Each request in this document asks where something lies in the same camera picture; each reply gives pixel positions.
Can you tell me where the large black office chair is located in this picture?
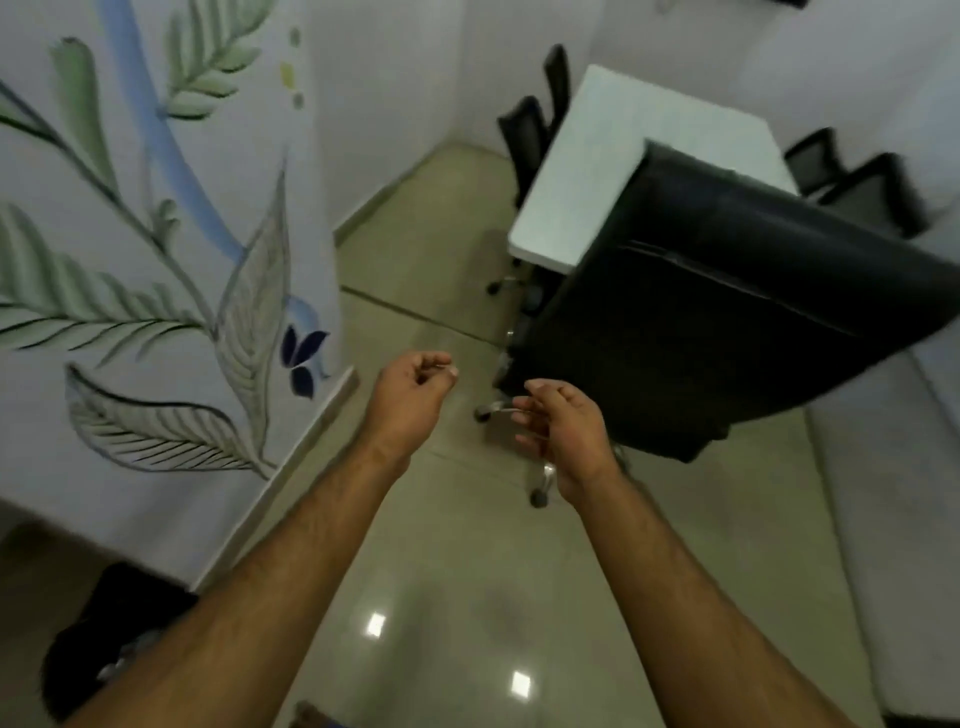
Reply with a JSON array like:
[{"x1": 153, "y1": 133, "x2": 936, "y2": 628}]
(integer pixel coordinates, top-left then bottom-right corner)
[{"x1": 474, "y1": 138, "x2": 960, "y2": 510}]

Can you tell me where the person's right forearm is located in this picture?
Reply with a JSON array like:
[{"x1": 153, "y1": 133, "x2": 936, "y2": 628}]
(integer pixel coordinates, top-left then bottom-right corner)
[{"x1": 557, "y1": 466, "x2": 858, "y2": 728}]

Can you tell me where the person's left hand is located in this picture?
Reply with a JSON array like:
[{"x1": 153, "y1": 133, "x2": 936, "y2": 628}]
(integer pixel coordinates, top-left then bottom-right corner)
[{"x1": 359, "y1": 350, "x2": 460, "y2": 462}]

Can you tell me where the person's left forearm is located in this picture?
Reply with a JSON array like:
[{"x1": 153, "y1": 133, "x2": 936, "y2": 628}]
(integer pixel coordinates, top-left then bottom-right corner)
[{"x1": 63, "y1": 438, "x2": 414, "y2": 728}]

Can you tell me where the person's right hand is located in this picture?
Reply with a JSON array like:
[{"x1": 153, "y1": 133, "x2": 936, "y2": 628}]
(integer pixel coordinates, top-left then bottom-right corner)
[{"x1": 511, "y1": 378, "x2": 623, "y2": 502}]

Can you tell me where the black bag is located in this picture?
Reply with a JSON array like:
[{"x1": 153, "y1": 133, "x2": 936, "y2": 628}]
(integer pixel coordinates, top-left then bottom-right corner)
[{"x1": 40, "y1": 561, "x2": 201, "y2": 723}]

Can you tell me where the white rectangular table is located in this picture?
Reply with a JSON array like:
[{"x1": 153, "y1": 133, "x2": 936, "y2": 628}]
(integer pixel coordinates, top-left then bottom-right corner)
[{"x1": 507, "y1": 63, "x2": 801, "y2": 276}]

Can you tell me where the black mesh office chair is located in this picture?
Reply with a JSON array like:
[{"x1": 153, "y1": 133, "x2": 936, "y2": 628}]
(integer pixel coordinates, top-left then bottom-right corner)
[
  {"x1": 816, "y1": 152, "x2": 932, "y2": 240},
  {"x1": 485, "y1": 95, "x2": 554, "y2": 296},
  {"x1": 783, "y1": 127, "x2": 849, "y2": 198},
  {"x1": 543, "y1": 43, "x2": 573, "y2": 138}
]

